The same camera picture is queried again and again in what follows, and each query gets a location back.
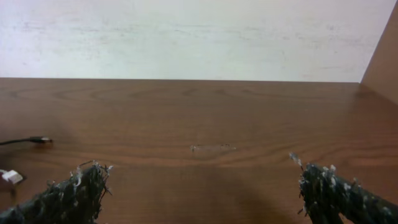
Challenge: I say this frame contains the brown cardboard panel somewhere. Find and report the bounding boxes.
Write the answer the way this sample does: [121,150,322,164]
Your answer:
[361,2,398,104]

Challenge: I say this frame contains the black cable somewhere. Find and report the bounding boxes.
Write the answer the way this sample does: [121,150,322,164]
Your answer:
[0,136,53,146]

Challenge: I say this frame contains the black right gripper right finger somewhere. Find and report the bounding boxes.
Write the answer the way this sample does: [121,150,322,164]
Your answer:
[289,152,397,224]

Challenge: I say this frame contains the white USB cable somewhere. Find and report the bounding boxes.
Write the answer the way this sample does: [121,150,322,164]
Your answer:
[0,169,24,184]

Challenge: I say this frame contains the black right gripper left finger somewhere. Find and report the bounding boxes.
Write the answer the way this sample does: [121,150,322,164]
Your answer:
[1,161,113,224]

